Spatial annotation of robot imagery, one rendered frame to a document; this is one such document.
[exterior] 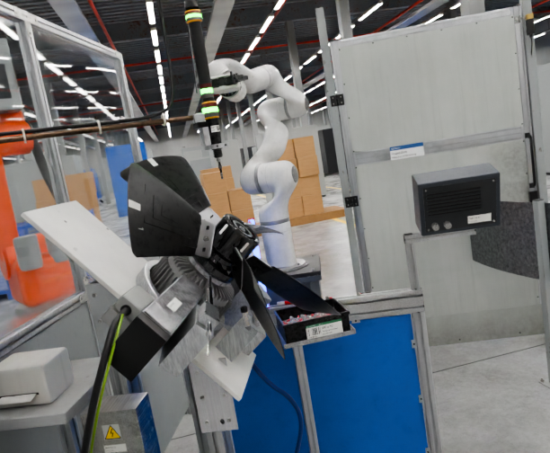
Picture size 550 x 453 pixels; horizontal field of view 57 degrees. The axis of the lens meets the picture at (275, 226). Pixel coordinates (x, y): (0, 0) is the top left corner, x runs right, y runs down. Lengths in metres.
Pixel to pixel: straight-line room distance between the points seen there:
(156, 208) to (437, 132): 2.35
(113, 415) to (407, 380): 1.05
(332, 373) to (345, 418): 0.18
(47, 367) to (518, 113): 2.82
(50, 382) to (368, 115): 2.36
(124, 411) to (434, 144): 2.44
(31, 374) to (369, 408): 1.16
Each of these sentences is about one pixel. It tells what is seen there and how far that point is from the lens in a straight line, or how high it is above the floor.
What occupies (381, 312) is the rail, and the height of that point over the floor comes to 0.80.
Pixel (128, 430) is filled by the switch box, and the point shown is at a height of 0.79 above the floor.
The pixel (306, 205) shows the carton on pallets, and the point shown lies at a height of 0.33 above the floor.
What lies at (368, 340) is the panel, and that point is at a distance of 1.89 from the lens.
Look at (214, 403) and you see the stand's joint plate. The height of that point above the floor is 0.79.
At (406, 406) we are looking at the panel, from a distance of 2.02.
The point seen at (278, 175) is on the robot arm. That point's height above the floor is 1.32.
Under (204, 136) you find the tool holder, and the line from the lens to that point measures 1.40.
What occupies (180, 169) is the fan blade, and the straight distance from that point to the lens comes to 1.50.
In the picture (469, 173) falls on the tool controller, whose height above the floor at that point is 1.23.
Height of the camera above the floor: 1.41
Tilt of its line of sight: 8 degrees down
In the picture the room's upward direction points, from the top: 9 degrees counter-clockwise
